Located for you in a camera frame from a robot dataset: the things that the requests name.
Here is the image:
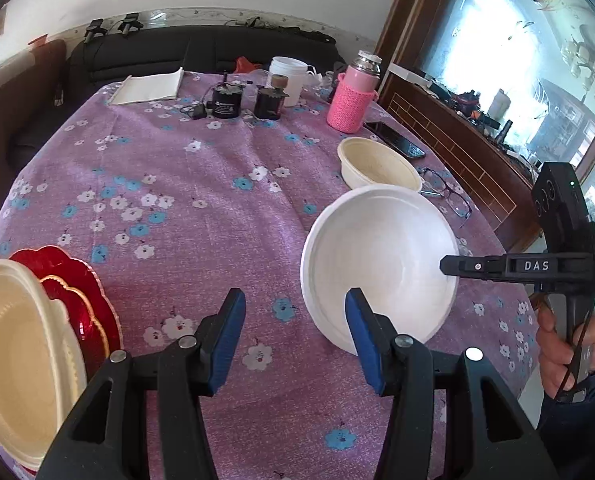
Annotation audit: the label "black sofa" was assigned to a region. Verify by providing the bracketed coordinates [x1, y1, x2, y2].
[7, 25, 345, 161]

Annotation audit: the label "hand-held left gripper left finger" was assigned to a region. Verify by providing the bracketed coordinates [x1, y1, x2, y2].
[37, 287, 248, 480]

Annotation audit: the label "red gold-rimmed scalloped plate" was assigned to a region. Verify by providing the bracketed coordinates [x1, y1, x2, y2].
[8, 245, 124, 376]

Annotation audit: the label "black and red device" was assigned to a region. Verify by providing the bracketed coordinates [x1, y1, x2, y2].
[452, 90, 483, 116]

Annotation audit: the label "person's right forearm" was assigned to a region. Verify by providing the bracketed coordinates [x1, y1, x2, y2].
[535, 362, 595, 466]

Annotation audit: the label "black cable bundle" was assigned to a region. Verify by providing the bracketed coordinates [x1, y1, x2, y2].
[224, 17, 335, 43]

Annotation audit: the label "maroon padded chair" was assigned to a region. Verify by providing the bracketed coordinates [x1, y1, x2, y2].
[0, 39, 68, 221]

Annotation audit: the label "white foam bowl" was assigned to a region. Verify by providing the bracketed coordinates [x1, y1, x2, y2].
[301, 185, 461, 356]

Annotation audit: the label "purple floral tablecloth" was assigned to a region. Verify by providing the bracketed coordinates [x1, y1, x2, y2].
[0, 71, 541, 480]

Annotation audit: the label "red gold-rimmed plate with sticker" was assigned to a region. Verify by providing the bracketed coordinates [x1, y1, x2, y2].
[40, 275, 112, 376]

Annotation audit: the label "brown wooden cabinet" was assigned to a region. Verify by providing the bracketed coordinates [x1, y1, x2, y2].
[377, 0, 595, 261]

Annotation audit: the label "black smartphone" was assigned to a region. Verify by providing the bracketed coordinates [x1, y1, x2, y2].
[363, 121, 427, 160]

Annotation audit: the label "white plastic jar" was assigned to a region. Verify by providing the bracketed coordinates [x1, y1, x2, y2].
[268, 56, 311, 107]

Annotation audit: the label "cream plastic bowl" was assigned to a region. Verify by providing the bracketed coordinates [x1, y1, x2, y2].
[7, 258, 89, 472]
[0, 260, 78, 463]
[337, 137, 424, 193]

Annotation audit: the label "black round jar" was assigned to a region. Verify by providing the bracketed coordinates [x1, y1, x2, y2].
[212, 82, 245, 120]

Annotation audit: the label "dark-framed eyeglasses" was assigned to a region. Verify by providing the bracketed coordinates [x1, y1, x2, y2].
[420, 167, 473, 218]

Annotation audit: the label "decorated glass panel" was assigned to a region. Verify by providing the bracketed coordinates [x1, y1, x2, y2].
[420, 0, 595, 186]

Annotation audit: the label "person's right hand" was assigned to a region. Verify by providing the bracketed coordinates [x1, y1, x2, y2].
[535, 305, 595, 395]

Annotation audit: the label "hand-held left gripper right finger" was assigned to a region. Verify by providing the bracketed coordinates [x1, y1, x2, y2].
[345, 287, 561, 480]

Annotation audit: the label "black jar with wooden cap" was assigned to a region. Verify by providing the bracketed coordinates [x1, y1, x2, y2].
[254, 75, 290, 121]

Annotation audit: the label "white flat box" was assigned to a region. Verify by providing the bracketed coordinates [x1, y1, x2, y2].
[390, 64, 445, 92]

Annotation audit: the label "pink thermos with knitted sleeve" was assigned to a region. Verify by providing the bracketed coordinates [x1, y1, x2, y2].
[326, 50, 384, 134]

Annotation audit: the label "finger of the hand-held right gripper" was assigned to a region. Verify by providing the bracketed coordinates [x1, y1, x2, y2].
[440, 255, 508, 281]

